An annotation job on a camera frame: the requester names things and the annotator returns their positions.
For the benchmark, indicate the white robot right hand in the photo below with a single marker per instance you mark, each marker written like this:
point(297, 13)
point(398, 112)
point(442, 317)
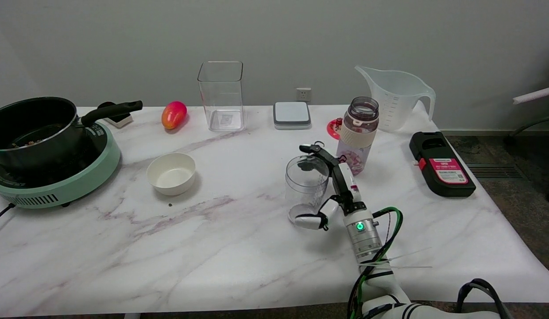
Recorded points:
point(345, 184)

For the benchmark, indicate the small clear measuring cup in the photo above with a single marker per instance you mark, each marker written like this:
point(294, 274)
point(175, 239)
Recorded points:
point(306, 188)

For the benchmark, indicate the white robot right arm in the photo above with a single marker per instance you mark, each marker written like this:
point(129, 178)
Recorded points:
point(365, 241)

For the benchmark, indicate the large clear measuring jug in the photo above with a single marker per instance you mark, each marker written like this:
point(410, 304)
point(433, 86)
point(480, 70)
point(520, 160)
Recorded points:
point(395, 99)

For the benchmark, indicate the clear bottle with beige band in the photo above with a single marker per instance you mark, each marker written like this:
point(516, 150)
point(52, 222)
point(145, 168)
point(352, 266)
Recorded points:
point(361, 128)

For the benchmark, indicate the grey white square scale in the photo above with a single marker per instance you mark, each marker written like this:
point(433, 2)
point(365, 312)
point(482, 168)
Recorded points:
point(291, 114)

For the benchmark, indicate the black box with red label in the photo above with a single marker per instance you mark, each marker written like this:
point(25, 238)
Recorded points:
point(443, 166)

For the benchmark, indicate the floor vent grille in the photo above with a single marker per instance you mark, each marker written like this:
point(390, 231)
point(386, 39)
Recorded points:
point(495, 171)

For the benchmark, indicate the clear square tall container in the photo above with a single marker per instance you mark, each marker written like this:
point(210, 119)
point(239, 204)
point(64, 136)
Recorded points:
point(221, 97)

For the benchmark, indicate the white round bowl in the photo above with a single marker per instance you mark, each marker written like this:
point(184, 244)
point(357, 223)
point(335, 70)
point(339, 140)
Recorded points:
point(171, 173)

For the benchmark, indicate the red orange mango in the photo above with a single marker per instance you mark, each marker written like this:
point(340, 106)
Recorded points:
point(173, 114)

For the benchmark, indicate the white foam tube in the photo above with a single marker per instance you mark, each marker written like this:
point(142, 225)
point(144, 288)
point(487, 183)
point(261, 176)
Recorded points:
point(535, 94)

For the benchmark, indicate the small white black device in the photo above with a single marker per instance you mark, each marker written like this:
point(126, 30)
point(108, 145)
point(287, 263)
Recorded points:
point(119, 118)

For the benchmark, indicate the white table leg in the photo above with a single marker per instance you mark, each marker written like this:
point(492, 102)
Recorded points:
point(132, 316)

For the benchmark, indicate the mint green induction cooker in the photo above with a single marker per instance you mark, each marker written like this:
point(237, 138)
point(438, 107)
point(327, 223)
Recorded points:
point(86, 177)

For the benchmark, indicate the white wall socket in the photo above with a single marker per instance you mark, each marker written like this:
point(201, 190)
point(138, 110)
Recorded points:
point(303, 94)

